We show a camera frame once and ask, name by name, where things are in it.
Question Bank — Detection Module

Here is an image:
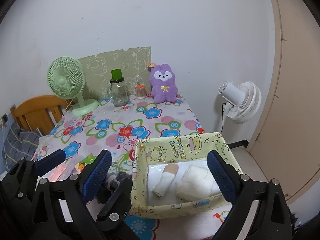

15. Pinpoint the glass jar green lid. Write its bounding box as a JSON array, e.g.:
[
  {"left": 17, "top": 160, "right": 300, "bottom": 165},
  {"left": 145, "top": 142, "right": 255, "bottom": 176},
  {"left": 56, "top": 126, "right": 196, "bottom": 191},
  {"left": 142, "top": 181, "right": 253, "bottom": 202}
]
[{"left": 108, "top": 68, "right": 129, "bottom": 107}]

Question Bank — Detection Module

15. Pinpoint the folded white cloth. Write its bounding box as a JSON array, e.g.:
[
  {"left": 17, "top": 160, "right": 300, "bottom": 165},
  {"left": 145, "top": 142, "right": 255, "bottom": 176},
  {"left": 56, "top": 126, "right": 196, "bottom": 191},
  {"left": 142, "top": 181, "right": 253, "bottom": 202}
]
[{"left": 176, "top": 165, "right": 221, "bottom": 202}]

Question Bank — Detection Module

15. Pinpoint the rolled white sock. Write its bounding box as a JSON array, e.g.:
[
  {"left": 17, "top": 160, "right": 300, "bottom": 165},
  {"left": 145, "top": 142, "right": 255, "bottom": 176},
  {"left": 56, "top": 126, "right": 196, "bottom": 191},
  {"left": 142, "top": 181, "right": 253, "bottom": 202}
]
[{"left": 152, "top": 163, "right": 179, "bottom": 198}]

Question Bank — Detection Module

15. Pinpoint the floral tablecloth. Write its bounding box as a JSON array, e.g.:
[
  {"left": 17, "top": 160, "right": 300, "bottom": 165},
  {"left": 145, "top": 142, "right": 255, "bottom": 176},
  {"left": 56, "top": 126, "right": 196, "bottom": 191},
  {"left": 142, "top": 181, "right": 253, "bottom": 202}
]
[{"left": 34, "top": 96, "right": 232, "bottom": 239}]

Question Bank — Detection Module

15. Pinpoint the green desk fan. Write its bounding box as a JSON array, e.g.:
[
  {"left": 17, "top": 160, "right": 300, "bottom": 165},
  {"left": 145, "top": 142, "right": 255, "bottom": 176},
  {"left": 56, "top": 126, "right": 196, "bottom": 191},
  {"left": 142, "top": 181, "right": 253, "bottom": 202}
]
[{"left": 47, "top": 56, "right": 99, "bottom": 116}]

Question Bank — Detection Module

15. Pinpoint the white standing fan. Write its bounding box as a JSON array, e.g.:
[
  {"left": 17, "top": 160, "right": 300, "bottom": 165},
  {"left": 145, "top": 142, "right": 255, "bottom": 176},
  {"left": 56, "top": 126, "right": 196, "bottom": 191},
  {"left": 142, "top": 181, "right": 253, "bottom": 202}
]
[{"left": 219, "top": 81, "right": 261, "bottom": 124}]

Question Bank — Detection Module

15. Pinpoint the colourful cartoon snack bag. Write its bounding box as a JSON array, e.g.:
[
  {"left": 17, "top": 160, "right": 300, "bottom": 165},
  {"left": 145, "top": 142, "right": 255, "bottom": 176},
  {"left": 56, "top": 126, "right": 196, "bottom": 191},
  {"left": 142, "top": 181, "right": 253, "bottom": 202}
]
[{"left": 75, "top": 153, "right": 96, "bottom": 173}]

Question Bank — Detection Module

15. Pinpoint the wall power socket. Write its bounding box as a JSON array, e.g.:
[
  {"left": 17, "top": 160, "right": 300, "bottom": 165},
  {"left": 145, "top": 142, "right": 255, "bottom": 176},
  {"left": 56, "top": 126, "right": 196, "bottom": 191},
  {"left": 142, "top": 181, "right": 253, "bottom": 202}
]
[{"left": 1, "top": 114, "right": 8, "bottom": 126}]

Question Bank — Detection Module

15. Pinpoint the small jar orange lid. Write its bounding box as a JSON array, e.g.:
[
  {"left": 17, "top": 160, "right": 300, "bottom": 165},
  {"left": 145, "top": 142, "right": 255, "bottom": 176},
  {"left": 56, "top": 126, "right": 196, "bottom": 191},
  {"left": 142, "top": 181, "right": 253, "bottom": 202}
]
[{"left": 135, "top": 84, "right": 146, "bottom": 99}]

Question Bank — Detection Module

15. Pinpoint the purple plush bunny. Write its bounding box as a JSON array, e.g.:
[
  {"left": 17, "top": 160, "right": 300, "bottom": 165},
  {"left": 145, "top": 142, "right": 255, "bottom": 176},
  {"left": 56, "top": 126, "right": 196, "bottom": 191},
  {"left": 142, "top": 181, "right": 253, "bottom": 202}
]
[{"left": 149, "top": 64, "right": 178, "bottom": 103}]

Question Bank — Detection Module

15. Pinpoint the grey plaid pillow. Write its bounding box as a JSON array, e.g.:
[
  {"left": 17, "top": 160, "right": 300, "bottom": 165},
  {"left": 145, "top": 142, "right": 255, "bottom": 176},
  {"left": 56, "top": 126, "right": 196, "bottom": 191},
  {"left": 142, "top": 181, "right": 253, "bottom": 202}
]
[{"left": 2, "top": 122, "right": 42, "bottom": 171}]

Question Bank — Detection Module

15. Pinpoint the beige door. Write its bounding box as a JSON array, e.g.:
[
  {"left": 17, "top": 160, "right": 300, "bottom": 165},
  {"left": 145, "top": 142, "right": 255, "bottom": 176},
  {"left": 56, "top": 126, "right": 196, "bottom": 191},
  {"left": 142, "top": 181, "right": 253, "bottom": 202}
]
[{"left": 247, "top": 0, "right": 319, "bottom": 203}]

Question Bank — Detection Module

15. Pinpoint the green patterned wall board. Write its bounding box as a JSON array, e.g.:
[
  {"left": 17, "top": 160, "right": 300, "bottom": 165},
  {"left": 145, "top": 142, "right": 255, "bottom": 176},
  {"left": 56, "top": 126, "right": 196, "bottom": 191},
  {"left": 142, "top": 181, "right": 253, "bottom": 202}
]
[{"left": 79, "top": 47, "right": 151, "bottom": 99}]

